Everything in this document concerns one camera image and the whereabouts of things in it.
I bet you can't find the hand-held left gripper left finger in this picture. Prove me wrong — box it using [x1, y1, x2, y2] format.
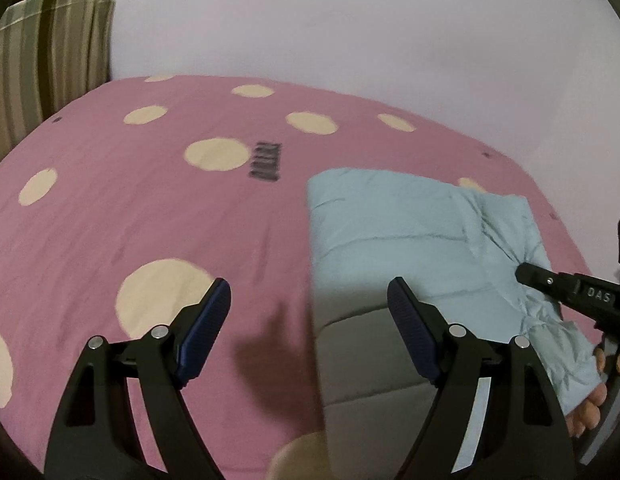
[44, 277, 232, 480]

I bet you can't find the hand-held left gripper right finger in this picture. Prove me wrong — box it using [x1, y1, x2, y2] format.
[387, 276, 591, 480]

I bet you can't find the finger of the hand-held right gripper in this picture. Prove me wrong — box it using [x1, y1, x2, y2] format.
[515, 262, 566, 303]

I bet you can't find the striped curtain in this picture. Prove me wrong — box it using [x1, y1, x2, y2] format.
[0, 0, 116, 172]

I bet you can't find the light blue padded jacket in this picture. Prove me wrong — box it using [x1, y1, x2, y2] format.
[306, 167, 605, 480]

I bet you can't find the pink polka dot bed sheet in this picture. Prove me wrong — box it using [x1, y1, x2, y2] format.
[0, 74, 598, 480]

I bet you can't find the person's right hand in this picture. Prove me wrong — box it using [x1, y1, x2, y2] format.
[564, 347, 620, 438]

